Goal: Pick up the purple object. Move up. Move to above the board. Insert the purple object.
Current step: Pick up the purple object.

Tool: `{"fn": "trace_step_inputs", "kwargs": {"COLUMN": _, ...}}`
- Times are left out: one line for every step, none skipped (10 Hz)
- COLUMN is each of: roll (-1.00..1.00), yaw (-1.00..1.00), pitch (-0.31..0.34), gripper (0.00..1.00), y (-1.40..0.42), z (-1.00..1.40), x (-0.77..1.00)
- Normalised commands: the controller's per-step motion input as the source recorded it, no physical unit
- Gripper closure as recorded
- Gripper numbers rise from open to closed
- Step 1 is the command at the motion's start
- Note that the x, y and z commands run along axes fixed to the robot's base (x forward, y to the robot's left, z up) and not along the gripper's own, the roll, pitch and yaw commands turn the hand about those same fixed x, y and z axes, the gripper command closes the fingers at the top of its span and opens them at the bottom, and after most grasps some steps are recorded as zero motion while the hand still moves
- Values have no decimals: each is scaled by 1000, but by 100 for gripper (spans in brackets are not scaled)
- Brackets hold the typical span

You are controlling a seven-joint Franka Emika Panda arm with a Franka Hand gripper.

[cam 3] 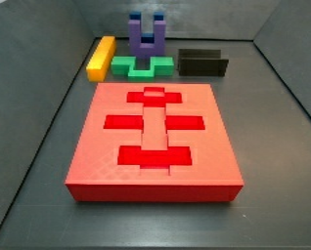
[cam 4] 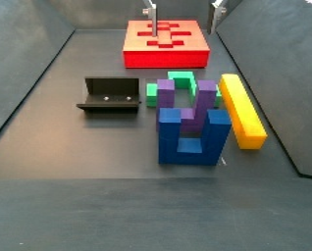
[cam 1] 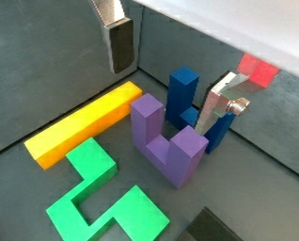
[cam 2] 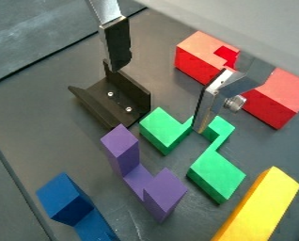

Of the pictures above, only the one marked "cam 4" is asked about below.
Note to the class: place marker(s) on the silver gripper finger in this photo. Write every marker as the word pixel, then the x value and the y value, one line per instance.
pixel 150 12
pixel 216 11

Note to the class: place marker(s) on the purple U-shaped block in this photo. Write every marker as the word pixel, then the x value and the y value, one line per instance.
pixel 193 115

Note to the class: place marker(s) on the red slotted board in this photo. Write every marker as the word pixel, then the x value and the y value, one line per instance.
pixel 178 47

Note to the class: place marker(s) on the blue U-shaped block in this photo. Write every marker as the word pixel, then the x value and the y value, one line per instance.
pixel 186 150

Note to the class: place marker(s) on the yellow long bar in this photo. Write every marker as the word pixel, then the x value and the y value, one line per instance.
pixel 249 131

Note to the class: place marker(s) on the black angle bracket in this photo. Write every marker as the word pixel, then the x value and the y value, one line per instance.
pixel 111 93

